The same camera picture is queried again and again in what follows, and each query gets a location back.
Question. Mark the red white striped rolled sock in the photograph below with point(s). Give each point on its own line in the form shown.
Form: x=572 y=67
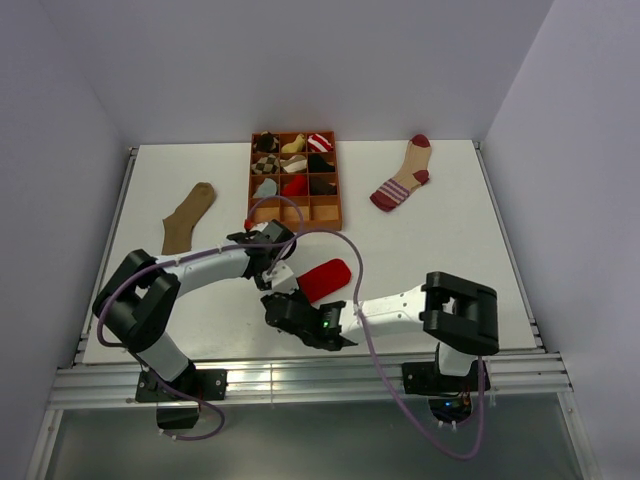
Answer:
x=319 y=143

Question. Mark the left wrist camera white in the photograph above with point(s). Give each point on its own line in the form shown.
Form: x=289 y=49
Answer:
x=253 y=229

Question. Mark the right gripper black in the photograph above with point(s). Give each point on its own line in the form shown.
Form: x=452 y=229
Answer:
x=296 y=293

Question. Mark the black box under rail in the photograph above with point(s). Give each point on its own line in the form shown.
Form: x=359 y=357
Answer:
x=177 y=418

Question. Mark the checkered rolled sock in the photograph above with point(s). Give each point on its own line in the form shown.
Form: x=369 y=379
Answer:
x=266 y=165

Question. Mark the dark brown black rolled sock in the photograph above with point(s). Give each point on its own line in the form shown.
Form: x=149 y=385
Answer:
x=320 y=187

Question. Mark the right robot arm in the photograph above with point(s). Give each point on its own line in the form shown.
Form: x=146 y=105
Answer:
x=460 y=314

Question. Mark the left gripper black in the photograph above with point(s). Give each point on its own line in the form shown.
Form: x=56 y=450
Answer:
x=260 y=283

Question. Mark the orange wooden compartment tray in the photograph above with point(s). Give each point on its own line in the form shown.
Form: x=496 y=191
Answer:
x=294 y=212

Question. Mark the light blue rolled sock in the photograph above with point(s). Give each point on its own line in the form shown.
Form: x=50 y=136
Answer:
x=267 y=188

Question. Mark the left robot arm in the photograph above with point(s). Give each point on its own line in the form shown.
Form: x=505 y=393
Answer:
x=135 y=305

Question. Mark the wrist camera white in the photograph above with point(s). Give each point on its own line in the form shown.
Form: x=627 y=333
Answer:
x=281 y=279
x=253 y=229

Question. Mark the beige maroon striped sock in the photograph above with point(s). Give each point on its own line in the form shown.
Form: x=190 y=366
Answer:
x=413 y=174

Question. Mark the yellow rolled sock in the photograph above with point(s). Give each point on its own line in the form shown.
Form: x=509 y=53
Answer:
x=296 y=145

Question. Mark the beige brown striped rolled sock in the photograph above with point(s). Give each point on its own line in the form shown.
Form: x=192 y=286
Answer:
x=294 y=164

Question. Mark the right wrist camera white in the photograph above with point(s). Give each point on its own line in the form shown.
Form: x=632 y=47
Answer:
x=281 y=279

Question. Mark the aluminium front rail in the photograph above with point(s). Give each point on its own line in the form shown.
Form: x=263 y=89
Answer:
x=297 y=381

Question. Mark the red sock with white pattern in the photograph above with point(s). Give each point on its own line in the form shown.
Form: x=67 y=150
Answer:
x=324 y=279

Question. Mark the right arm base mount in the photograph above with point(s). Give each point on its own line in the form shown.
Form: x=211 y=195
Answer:
x=423 y=378

